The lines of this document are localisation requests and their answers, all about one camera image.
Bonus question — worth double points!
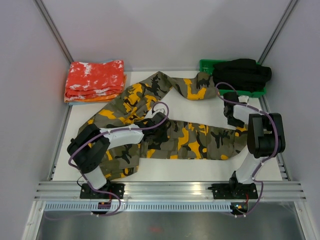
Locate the camouflage yellow green trousers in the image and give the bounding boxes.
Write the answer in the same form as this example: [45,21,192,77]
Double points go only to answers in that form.
[68,71,248,180]

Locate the black trousers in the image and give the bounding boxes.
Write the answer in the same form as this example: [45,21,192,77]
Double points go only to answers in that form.
[212,58,272,93]

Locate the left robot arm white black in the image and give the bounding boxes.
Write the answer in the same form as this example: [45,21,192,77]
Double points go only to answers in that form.
[67,112,169,199]

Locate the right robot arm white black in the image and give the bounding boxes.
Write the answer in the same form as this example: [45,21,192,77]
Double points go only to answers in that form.
[223,92,286,198]

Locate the orange folded trousers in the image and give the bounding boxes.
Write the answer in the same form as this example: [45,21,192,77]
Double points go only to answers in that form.
[64,74,127,105]

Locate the red white folded trousers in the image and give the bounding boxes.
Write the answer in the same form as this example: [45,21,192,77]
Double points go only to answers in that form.
[64,59,126,100]

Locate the green plastic tray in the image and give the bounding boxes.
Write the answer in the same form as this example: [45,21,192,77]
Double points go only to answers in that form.
[199,59,267,98]

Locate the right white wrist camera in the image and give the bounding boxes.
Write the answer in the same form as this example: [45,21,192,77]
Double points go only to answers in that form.
[238,95,250,104]

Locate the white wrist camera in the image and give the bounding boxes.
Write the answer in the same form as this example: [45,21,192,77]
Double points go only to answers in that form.
[151,107,167,115]
[238,95,250,104]

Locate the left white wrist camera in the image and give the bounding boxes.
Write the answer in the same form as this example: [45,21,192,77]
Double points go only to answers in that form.
[151,107,167,115]

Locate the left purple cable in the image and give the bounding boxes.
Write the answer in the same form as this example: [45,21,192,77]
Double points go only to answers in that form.
[68,101,170,198]

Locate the white slotted cable duct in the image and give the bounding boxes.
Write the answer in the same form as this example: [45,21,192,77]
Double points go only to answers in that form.
[44,201,232,213]

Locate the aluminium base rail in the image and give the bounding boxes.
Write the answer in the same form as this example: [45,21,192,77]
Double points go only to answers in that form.
[33,181,306,202]

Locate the right corner aluminium post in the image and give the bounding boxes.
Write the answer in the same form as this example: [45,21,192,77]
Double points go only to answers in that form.
[258,0,300,65]

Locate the corner aluminium post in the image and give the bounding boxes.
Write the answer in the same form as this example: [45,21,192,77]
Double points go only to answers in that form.
[33,0,74,64]
[258,0,300,65]

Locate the left corner aluminium post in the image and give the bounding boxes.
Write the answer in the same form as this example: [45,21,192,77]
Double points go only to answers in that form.
[33,0,74,64]

